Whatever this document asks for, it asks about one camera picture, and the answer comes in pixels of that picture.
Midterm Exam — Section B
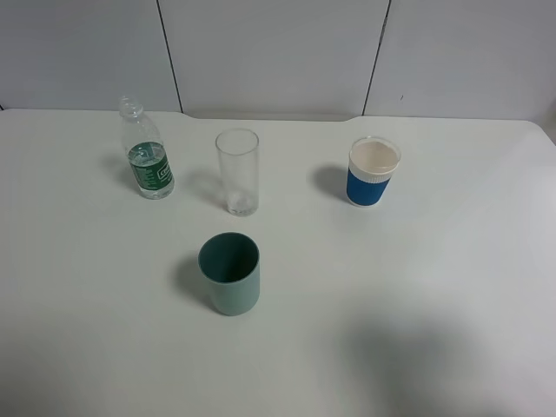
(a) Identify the green plastic cup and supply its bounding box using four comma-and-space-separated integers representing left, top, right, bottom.
197, 232, 260, 316

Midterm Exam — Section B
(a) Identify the tall clear drinking glass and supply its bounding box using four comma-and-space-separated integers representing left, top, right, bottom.
215, 128, 260, 216

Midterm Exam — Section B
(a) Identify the blue and white cup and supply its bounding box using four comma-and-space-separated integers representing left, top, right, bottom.
346, 136, 401, 207

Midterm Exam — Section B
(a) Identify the clear plastic bottle green label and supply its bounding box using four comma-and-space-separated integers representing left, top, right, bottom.
119, 96, 175, 200

